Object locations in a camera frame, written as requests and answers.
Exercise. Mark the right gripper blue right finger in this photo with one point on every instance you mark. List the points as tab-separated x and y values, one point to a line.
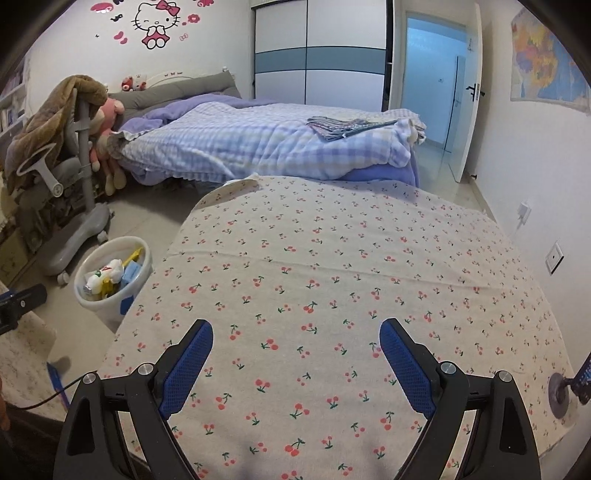
413	365

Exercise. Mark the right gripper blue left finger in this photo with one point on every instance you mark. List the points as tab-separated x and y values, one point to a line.
179	367

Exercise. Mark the blue milk carton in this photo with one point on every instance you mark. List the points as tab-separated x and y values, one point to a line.
131	271

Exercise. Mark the yellow snack wrapper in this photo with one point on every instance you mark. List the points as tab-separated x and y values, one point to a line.
108	289

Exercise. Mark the white plastic trash bin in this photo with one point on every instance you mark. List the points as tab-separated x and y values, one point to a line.
112	309

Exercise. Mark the floral print cloth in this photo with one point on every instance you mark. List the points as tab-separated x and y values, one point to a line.
24	360

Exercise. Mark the white red-labelled bottle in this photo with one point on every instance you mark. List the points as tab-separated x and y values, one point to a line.
110	273

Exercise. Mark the grey office chair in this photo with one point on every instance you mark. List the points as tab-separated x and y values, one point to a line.
61	205

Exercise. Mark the cherry print tablecloth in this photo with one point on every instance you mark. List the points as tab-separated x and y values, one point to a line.
296	277

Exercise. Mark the pink plush toy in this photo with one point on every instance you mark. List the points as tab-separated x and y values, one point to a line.
101	128

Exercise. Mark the brown blanket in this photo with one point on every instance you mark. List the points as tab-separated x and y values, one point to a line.
47	125

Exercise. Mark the purple checked duvet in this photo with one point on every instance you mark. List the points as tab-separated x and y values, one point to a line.
217	140

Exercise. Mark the white door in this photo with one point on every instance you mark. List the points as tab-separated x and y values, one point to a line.
470	96

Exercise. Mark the folded striped cloth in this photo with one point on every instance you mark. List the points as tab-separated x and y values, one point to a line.
330	129

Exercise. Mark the white blue wardrobe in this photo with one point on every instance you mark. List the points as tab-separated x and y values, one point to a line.
325	53

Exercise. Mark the white wall socket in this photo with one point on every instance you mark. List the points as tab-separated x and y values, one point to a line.
554	258

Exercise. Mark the white wall plug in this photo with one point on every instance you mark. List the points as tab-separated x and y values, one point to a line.
524	212

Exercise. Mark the hello kitty wall sticker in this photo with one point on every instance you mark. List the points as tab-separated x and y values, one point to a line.
151	23

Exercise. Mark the wall map poster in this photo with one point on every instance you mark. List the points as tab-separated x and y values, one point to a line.
542	69

